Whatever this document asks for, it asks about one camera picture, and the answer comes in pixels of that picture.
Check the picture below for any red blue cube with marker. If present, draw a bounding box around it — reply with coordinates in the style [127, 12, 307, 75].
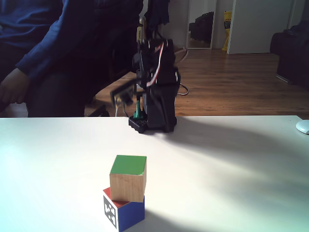
[102, 187, 146, 232]

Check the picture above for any person's hand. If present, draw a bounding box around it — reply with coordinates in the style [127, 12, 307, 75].
[0, 67, 31, 113]

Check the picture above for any white door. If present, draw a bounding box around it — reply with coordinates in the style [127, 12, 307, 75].
[226, 0, 296, 55]

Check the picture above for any standing mirror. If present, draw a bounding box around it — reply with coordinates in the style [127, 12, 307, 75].
[187, 0, 216, 50]

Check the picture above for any person in blue top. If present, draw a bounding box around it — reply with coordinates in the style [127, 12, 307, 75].
[0, 0, 148, 118]

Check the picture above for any red black cable loop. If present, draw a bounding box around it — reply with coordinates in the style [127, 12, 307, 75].
[178, 83, 190, 96]

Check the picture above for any beige cable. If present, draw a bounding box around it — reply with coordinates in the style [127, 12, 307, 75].
[174, 47, 189, 66]

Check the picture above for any camera circuit board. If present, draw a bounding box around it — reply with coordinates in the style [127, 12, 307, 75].
[110, 79, 136, 107]

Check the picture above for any yellow bag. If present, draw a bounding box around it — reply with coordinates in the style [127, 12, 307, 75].
[222, 10, 233, 51]

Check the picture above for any dark sofa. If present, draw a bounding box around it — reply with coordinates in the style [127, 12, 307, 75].
[269, 20, 309, 91]

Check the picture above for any wooden cube with green face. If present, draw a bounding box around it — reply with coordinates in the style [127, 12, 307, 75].
[109, 155, 147, 203]

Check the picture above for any white computer mouse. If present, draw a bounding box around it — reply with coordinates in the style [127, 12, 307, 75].
[295, 119, 309, 135]

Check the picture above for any green table clamp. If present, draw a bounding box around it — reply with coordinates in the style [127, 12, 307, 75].
[132, 99, 146, 120]

